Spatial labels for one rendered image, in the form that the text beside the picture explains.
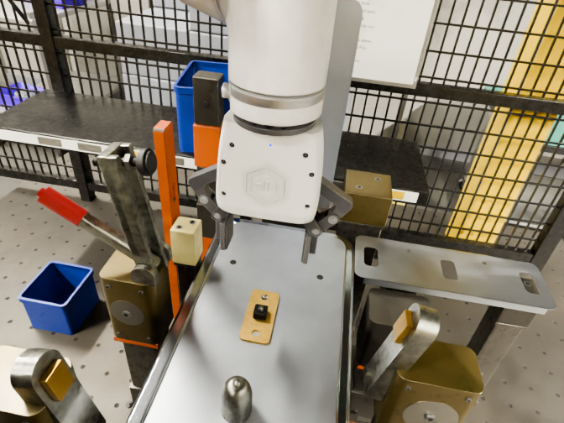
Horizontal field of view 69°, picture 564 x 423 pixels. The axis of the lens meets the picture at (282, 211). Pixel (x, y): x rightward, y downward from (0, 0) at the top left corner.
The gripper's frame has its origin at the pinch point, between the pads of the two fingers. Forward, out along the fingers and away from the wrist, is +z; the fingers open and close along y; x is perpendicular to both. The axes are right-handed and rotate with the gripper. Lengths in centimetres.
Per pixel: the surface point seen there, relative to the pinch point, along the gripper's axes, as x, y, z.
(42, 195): -1.0, -25.6, -2.4
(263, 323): -1.6, 0.6, 12.0
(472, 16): 265, 81, 15
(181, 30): 167, -73, 20
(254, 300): 1.8, -1.3, 12.0
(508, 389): 17, 47, 43
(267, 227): 18.3, -2.8, 12.4
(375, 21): 54, 10, -14
